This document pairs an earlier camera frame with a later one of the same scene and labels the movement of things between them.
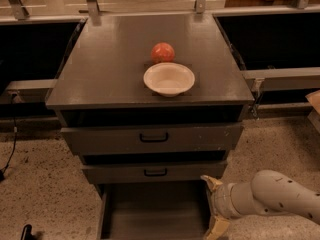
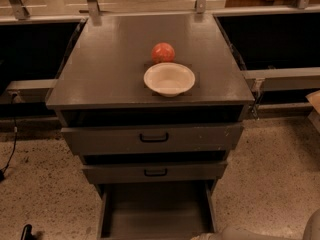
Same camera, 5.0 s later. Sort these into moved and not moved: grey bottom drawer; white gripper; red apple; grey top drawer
Moved: white gripper
Not moved: grey top drawer; red apple; grey bottom drawer
